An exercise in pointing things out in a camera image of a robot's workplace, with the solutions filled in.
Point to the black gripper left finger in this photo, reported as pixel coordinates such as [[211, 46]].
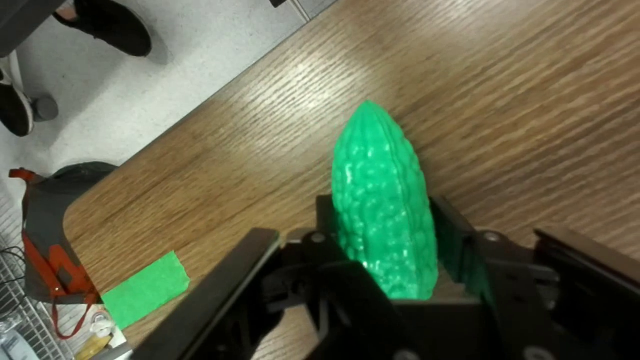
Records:
[[324, 223]]

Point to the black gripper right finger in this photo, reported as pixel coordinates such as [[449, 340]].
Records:
[[456, 242]]

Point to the green bumpy gourd toy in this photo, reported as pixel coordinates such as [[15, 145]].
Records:
[[383, 200]]

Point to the green flat card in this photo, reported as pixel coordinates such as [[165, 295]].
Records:
[[145, 290]]

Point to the grey chair caster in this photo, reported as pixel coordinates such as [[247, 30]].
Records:
[[44, 107]]

